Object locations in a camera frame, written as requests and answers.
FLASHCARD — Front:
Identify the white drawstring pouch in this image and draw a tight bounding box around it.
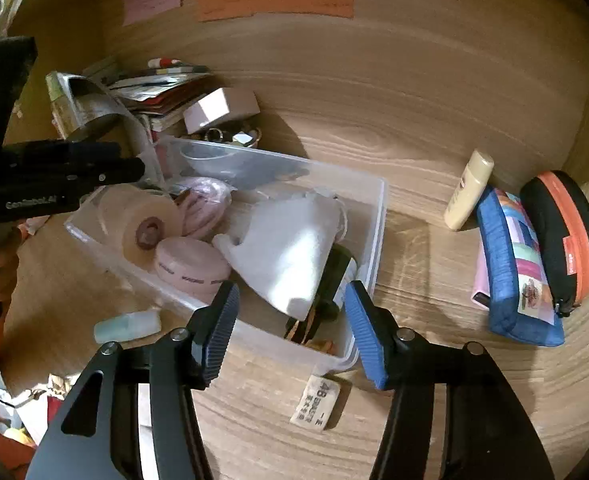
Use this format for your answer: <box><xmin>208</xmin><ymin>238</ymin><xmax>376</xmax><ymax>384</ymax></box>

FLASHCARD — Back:
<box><xmin>212</xmin><ymin>190</ymin><xmax>349</xmax><ymax>322</ymax></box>

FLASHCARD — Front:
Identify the pink flat case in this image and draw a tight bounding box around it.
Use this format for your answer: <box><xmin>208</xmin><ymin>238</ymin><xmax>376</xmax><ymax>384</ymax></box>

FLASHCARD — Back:
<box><xmin>471</xmin><ymin>255</ymin><xmax>492</xmax><ymax>308</ymax></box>

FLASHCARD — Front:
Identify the blue patchwork pencil pouch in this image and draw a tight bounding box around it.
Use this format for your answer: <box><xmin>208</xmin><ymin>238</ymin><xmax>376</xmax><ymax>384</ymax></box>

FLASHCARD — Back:
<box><xmin>475</xmin><ymin>187</ymin><xmax>566</xmax><ymax>347</ymax></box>

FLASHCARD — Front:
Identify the person's left hand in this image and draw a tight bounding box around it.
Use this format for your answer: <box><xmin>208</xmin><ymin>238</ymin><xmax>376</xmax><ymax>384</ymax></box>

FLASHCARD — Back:
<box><xmin>0</xmin><ymin>227</ymin><xmax>22</xmax><ymax>303</ymax></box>

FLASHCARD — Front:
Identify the grey curved bookend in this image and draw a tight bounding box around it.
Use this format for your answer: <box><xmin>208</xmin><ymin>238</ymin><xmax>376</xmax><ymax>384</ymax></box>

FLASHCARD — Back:
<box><xmin>49</xmin><ymin>72</ymin><xmax>168</xmax><ymax>186</ymax></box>

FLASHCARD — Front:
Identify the pink round pouch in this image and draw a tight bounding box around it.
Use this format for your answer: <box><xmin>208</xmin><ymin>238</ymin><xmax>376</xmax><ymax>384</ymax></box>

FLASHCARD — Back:
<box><xmin>174</xmin><ymin>176</ymin><xmax>234</xmax><ymax>241</ymax></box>

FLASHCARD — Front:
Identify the cream tape roll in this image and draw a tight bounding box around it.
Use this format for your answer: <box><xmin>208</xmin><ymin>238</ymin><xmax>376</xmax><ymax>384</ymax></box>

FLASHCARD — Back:
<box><xmin>98</xmin><ymin>184</ymin><xmax>184</xmax><ymax>263</ymax></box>

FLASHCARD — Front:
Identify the stack of books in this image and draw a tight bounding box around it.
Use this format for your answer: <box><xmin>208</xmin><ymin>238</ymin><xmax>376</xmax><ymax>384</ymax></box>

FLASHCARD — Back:
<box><xmin>82</xmin><ymin>57</ymin><xmax>215</xmax><ymax>131</ymax></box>

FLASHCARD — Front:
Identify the pile of metal trinkets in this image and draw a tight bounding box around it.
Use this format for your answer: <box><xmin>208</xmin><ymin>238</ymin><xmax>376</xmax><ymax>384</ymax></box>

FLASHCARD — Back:
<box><xmin>189</xmin><ymin>127</ymin><xmax>264</xmax><ymax>150</ymax></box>

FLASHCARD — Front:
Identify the pale green small bottle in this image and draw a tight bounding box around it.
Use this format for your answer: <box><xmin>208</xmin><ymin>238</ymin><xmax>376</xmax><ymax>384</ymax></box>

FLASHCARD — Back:
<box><xmin>93</xmin><ymin>310</ymin><xmax>162</xmax><ymax>345</ymax></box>

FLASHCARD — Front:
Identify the clear plastic storage box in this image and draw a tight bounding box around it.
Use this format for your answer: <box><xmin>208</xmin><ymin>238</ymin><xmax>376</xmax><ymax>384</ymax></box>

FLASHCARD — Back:
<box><xmin>64</xmin><ymin>135</ymin><xmax>390</xmax><ymax>373</ymax></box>

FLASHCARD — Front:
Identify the wooden desktop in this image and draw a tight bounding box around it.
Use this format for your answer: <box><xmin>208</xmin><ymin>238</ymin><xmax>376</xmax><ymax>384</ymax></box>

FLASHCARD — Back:
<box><xmin>0</xmin><ymin>110</ymin><xmax>589</xmax><ymax>480</ymax></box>

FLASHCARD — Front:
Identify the white eraser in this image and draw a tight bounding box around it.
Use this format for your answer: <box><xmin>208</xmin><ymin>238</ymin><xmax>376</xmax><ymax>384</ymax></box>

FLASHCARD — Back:
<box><xmin>290</xmin><ymin>374</ymin><xmax>340</xmax><ymax>431</ymax></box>

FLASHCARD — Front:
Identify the dark green glass jar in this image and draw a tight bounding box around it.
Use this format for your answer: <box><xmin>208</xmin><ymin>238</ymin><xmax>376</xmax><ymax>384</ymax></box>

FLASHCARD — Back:
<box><xmin>283</xmin><ymin>244</ymin><xmax>359</xmax><ymax>345</ymax></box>

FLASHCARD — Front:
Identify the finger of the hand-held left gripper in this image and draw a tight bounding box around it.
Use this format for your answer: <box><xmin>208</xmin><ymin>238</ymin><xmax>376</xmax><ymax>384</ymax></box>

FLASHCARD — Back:
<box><xmin>2</xmin><ymin>141</ymin><xmax>121</xmax><ymax>168</ymax></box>
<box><xmin>4</xmin><ymin>156</ymin><xmax>146</xmax><ymax>201</ymax></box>

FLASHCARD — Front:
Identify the clear plastic bowl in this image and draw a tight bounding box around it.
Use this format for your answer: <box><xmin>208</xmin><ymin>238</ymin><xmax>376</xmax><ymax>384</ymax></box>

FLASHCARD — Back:
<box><xmin>180</xmin><ymin>142</ymin><xmax>255</xmax><ymax>176</ymax></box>

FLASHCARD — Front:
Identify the cream tube bottle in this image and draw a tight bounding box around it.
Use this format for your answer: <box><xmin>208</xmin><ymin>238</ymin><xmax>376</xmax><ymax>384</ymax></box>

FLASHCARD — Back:
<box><xmin>443</xmin><ymin>150</ymin><xmax>495</xmax><ymax>231</ymax></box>

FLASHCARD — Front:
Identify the black orange zip case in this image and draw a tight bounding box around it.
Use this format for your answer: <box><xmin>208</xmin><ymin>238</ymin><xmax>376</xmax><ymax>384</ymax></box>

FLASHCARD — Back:
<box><xmin>519</xmin><ymin>170</ymin><xmax>589</xmax><ymax>317</ymax></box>

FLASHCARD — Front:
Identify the pink round case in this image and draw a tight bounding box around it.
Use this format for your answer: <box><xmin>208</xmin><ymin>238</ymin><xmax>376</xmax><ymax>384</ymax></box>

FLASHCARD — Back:
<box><xmin>155</xmin><ymin>236</ymin><xmax>232</xmax><ymax>301</ymax></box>

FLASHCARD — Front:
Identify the white pink small box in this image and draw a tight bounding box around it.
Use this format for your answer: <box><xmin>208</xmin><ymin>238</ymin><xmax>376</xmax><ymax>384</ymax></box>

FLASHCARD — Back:
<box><xmin>183</xmin><ymin>87</ymin><xmax>261</xmax><ymax>134</ymax></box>

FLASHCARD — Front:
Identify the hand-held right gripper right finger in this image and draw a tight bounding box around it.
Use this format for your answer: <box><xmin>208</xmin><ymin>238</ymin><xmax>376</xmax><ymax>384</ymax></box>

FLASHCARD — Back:
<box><xmin>343</xmin><ymin>280</ymin><xmax>555</xmax><ymax>480</ymax></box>

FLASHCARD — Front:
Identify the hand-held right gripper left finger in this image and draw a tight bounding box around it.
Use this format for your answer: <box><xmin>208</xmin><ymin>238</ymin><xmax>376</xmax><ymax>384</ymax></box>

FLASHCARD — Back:
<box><xmin>24</xmin><ymin>280</ymin><xmax>241</xmax><ymax>480</ymax></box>

